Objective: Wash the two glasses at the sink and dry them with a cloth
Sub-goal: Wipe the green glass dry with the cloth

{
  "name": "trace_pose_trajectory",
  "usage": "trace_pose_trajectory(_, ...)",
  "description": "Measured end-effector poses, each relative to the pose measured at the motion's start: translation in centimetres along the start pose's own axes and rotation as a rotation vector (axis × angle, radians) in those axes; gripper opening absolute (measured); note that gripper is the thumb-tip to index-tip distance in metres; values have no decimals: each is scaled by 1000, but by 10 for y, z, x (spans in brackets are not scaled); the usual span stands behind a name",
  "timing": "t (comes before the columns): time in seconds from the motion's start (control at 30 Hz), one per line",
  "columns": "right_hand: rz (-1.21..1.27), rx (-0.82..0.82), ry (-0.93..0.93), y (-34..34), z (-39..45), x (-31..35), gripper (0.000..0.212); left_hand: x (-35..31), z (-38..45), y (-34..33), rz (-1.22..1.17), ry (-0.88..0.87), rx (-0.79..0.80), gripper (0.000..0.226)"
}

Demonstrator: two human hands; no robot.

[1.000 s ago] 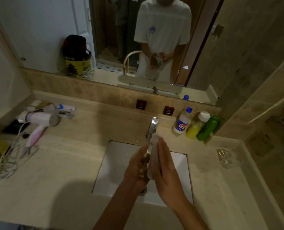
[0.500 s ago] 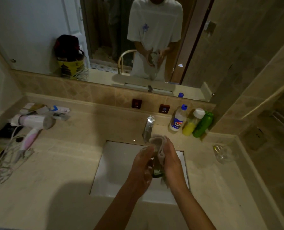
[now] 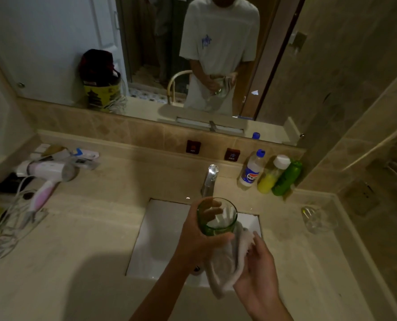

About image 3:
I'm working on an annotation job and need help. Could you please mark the person's left hand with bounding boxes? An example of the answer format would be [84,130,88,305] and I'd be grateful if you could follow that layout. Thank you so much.
[174,206,235,274]

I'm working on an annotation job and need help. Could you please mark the person's right hand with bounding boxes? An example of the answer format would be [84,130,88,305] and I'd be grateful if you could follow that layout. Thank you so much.
[233,230,285,315]

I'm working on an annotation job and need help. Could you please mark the green drinking glass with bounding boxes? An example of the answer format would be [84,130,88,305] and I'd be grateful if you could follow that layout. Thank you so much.
[197,197,238,237]

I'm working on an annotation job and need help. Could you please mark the grey cloth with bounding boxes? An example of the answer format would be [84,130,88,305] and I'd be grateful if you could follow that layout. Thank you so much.
[204,222,256,300]

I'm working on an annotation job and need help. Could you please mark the person's right forearm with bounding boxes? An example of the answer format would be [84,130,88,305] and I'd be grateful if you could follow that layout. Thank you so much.
[249,296,294,321]

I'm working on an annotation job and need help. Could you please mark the person's left forearm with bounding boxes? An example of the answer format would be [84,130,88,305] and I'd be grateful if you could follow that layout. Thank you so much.
[129,262,193,321]

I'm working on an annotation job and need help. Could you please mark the chrome faucet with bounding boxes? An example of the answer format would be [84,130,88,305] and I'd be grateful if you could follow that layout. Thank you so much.
[201,164,220,198]

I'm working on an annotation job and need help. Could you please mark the clear glass dish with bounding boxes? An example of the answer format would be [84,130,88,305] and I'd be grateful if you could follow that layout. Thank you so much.
[301,205,339,235]

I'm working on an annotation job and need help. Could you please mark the white sink basin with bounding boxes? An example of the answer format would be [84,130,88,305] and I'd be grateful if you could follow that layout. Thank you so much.
[126,198,262,288]

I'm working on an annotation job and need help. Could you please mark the yellow bottle with white cap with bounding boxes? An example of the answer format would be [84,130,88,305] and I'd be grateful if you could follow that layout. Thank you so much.
[257,154,291,194]

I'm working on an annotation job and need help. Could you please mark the green plastic bottle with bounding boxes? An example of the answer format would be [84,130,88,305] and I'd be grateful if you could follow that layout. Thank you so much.
[271,160,303,197]

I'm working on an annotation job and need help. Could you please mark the clear bottle with blue cap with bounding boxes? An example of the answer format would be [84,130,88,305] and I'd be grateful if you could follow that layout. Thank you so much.
[239,149,266,188]

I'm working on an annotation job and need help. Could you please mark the white and blue tube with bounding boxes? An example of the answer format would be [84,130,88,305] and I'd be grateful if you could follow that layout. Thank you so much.
[69,148,100,161]

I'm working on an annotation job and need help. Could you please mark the white and pink hair dryer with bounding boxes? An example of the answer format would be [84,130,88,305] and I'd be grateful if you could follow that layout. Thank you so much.
[16,160,79,213]

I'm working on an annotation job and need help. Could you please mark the small white packets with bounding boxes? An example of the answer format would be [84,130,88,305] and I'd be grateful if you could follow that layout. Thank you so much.
[29,143,52,161]

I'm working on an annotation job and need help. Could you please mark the black flat pouch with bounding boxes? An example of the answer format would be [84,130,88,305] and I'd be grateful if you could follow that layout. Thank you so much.
[0,172,35,195]

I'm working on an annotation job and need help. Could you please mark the wall mirror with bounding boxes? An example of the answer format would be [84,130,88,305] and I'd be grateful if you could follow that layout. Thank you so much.
[0,0,308,146]

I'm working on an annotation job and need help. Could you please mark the white hair dryer cable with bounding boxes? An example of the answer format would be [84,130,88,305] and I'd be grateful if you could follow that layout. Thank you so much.
[0,176,49,263]

